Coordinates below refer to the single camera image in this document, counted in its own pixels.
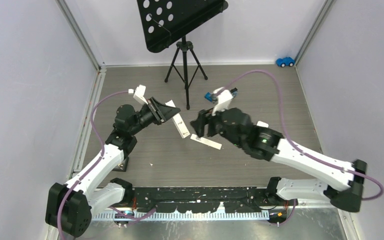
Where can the white rectangular box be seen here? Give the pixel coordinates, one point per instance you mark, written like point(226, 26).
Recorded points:
point(206, 142)

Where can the blue toy car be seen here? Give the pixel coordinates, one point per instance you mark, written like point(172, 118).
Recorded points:
point(285, 62)

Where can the small black blue box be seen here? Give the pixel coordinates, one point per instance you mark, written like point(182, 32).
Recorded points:
point(234, 92)

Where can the blue toy brick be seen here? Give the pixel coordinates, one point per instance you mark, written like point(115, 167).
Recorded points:
point(210, 97)

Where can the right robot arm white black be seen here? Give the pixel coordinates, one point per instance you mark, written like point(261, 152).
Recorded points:
point(334, 181)

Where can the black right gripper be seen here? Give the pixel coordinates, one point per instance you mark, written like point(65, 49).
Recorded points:
point(204, 117)

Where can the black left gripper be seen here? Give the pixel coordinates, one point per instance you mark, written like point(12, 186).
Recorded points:
point(160, 113)

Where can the black music stand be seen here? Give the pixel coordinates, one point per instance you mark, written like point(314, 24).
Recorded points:
point(168, 22)

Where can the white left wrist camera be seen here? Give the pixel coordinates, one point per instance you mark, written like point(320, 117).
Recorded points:
point(138, 94)

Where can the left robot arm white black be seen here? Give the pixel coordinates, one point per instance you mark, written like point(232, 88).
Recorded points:
point(72, 205)

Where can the white remote control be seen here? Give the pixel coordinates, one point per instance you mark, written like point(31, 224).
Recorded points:
point(180, 126)

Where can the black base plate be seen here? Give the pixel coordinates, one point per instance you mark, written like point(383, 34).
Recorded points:
point(200, 200)

